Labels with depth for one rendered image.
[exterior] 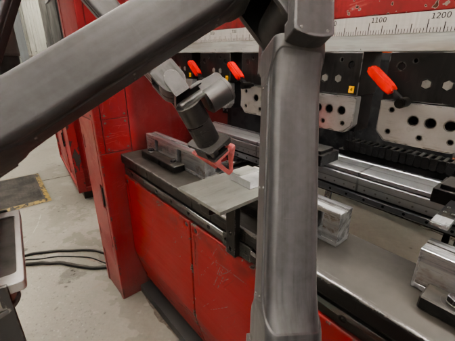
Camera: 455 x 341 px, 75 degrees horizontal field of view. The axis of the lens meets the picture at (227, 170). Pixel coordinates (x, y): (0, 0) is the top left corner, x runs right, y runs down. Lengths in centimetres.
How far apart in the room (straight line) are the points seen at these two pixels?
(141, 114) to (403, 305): 130
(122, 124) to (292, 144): 129
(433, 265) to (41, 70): 72
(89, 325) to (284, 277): 167
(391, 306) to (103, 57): 65
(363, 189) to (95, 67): 89
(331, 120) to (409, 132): 16
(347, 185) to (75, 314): 158
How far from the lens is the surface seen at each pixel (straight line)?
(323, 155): 103
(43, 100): 30
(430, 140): 64
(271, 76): 32
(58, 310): 206
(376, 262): 82
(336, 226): 80
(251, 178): 86
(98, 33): 31
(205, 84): 67
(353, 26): 70
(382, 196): 102
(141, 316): 186
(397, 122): 65
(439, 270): 74
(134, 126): 156
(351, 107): 69
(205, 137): 66
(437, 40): 64
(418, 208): 99
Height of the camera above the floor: 134
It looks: 22 degrees down
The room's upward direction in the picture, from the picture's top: straight up
